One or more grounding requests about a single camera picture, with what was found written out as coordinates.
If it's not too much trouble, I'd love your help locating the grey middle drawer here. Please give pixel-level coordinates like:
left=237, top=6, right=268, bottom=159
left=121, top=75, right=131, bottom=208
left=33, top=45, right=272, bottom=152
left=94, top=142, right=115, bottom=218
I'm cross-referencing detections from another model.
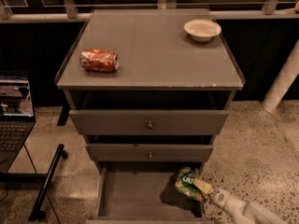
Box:
left=86, top=144, right=213, bottom=162

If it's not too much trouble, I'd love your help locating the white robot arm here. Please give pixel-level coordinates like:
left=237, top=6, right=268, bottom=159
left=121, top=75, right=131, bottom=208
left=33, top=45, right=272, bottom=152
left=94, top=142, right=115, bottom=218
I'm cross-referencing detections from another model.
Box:
left=200, top=47, right=299, bottom=224

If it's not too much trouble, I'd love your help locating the grey drawer cabinet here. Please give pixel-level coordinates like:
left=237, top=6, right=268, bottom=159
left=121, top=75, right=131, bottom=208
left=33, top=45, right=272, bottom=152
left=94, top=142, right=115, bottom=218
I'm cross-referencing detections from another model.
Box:
left=54, top=8, right=247, bottom=224

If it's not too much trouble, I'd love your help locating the metal window railing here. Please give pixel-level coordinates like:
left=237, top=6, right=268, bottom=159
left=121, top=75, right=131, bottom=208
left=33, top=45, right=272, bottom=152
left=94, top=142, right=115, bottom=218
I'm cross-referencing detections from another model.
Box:
left=0, top=0, right=299, bottom=23

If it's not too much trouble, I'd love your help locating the white paper bowl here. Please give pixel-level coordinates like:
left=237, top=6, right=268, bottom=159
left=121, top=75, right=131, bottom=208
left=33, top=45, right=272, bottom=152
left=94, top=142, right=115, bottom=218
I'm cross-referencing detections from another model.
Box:
left=184, top=20, right=221, bottom=42

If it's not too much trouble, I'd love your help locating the black laptop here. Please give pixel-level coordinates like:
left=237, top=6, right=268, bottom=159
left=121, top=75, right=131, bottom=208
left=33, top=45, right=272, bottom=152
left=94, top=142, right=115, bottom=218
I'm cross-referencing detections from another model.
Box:
left=0, top=71, right=36, bottom=173

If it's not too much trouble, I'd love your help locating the black laptop stand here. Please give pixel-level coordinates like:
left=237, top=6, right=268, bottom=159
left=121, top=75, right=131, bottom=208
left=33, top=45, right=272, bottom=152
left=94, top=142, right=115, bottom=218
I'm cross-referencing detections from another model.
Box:
left=0, top=144, right=68, bottom=222

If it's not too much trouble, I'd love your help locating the grey open bottom drawer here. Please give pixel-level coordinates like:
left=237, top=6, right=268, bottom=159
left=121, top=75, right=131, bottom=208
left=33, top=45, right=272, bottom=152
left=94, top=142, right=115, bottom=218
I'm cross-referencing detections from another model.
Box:
left=86, top=165, right=208, bottom=224

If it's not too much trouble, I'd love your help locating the black laptop cable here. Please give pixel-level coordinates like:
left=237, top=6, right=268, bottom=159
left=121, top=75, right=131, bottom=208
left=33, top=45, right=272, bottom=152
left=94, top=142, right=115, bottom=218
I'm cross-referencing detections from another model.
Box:
left=0, top=144, right=63, bottom=224

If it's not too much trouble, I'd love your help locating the crushed orange soda can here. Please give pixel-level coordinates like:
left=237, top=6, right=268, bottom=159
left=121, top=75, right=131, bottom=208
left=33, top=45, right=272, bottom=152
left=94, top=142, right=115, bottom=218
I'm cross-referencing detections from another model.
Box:
left=79, top=49, right=119, bottom=73

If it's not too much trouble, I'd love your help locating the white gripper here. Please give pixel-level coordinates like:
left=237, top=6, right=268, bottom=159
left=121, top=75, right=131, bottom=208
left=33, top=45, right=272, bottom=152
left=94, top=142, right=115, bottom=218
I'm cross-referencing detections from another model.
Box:
left=193, top=178, right=249, bottom=224

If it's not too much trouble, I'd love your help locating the grey top drawer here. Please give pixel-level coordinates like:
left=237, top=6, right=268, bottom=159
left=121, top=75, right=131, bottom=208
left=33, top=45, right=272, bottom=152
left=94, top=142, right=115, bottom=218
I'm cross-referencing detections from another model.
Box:
left=69, top=110, right=228, bottom=135

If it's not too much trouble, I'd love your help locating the green rice chip bag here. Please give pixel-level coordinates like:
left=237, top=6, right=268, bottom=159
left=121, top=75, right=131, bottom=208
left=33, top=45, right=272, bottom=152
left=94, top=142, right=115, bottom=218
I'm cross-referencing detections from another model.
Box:
left=175, top=167, right=204, bottom=202

